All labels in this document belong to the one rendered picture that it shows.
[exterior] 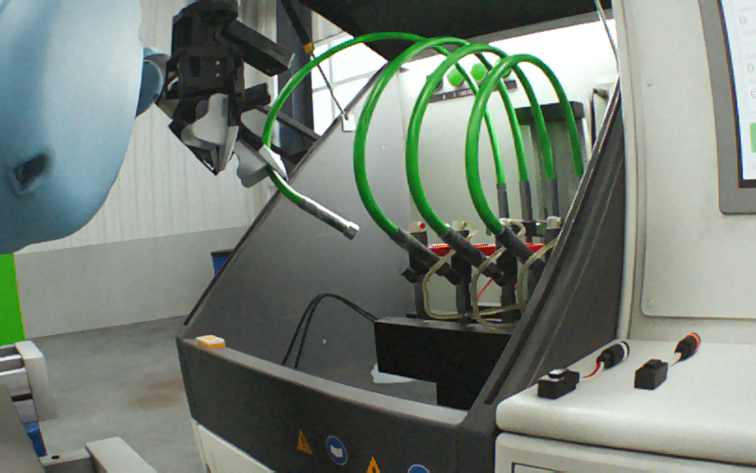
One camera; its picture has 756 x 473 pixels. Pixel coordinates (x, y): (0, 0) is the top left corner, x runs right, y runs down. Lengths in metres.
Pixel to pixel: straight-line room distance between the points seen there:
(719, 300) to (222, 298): 0.81
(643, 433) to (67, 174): 0.39
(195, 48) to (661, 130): 0.54
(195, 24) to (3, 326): 3.31
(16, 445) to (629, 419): 0.40
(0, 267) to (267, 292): 2.93
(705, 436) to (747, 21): 0.46
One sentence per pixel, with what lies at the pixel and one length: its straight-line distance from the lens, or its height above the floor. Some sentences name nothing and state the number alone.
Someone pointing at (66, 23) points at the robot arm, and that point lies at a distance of 0.20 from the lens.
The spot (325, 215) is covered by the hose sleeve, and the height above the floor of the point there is 1.13.
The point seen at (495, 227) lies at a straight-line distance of 0.65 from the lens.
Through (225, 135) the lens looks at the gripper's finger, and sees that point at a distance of 0.72.
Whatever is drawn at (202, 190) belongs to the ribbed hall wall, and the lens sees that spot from 7.96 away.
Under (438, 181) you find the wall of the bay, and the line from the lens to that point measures 1.27.
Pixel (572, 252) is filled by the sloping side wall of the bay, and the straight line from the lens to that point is 0.61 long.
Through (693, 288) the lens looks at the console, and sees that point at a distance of 0.64.
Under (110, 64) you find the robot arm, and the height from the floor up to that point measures 1.21.
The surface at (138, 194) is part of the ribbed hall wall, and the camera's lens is 7.54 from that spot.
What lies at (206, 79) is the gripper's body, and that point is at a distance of 0.72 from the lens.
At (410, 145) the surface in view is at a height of 1.20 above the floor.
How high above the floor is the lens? 1.15
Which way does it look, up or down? 3 degrees down
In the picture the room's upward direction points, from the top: 5 degrees counter-clockwise
